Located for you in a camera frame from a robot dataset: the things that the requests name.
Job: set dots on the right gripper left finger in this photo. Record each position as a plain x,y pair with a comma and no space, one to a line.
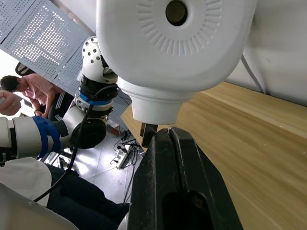
148,182

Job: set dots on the person's bare hand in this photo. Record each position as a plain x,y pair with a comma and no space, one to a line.
9,103

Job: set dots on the person in pink shirt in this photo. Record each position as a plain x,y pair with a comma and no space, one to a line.
36,86

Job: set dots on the white body panel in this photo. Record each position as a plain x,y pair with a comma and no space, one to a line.
21,179

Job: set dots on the white multi-socket extension strip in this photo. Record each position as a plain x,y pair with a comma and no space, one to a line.
122,159

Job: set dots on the white perforated metal panel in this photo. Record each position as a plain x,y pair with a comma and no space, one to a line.
122,105
69,72
14,14
40,40

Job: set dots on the small red box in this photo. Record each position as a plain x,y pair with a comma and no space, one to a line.
113,130

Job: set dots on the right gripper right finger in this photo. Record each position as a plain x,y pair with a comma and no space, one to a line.
199,172

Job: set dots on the grey rounded robot body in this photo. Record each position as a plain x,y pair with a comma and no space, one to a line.
36,215

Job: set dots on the dark navy cloth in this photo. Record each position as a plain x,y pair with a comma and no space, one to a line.
84,203

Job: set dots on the black chair backrest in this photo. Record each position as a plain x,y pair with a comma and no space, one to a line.
24,69

